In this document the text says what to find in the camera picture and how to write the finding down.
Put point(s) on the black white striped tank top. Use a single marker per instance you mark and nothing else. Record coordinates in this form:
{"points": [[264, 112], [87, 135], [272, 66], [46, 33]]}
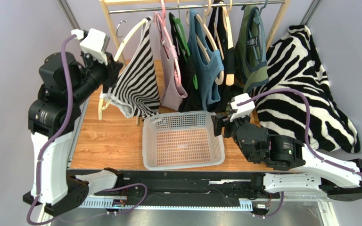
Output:
{"points": [[136, 91]]}

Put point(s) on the light wooden hanger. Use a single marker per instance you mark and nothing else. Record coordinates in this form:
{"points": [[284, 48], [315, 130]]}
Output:
{"points": [[226, 46]]}

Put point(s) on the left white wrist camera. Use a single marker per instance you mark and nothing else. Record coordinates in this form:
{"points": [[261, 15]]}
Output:
{"points": [[94, 43]]}

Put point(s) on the green plastic hanger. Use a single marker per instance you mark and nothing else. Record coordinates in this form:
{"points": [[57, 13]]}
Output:
{"points": [[181, 38]]}

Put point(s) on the lilac tank top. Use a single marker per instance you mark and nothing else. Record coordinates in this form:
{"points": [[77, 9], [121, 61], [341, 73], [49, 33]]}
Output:
{"points": [[172, 95]]}

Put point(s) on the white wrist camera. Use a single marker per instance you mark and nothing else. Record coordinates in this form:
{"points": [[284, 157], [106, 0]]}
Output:
{"points": [[240, 106], [94, 43]]}

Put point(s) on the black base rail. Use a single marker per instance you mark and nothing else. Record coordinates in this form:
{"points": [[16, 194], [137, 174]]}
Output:
{"points": [[188, 188]]}

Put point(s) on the teal plastic hanger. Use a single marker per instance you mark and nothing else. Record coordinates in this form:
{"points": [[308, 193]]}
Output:
{"points": [[254, 33]]}

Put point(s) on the pink plastic hanger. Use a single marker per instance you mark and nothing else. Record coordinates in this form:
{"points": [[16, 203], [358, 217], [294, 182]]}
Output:
{"points": [[166, 42]]}

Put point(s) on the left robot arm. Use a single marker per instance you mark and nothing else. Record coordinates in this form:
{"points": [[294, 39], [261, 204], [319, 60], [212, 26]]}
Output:
{"points": [[51, 124]]}

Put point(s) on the zebra print blanket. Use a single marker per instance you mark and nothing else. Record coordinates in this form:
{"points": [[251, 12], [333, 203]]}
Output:
{"points": [[299, 103]]}

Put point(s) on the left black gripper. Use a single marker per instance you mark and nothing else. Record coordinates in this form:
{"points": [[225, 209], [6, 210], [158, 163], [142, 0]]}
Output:
{"points": [[112, 69]]}

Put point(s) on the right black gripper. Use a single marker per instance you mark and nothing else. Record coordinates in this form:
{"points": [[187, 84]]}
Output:
{"points": [[226, 124]]}

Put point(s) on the blue tank top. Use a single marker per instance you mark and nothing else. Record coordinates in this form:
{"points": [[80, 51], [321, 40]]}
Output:
{"points": [[208, 95]]}

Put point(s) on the wooden clothes rack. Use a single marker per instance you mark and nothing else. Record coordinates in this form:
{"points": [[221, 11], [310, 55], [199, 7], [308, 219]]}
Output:
{"points": [[284, 4]]}

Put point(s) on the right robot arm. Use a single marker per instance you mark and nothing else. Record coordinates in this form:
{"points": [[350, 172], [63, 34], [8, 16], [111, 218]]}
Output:
{"points": [[298, 169]]}

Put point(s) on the cream plastic hanger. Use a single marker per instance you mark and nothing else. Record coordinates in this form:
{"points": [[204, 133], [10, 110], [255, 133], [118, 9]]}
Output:
{"points": [[104, 102]]}

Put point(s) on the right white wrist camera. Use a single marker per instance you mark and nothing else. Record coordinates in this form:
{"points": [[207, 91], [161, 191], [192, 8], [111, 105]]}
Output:
{"points": [[240, 106]]}

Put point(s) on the cream hanger under blue top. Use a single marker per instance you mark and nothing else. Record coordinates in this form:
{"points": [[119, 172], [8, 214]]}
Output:
{"points": [[204, 52]]}

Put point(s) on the olive green tank top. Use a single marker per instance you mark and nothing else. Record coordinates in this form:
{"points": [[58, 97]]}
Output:
{"points": [[253, 76]]}

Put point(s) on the white plastic basket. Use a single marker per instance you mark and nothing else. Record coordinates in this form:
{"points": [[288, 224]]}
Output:
{"points": [[181, 140]]}

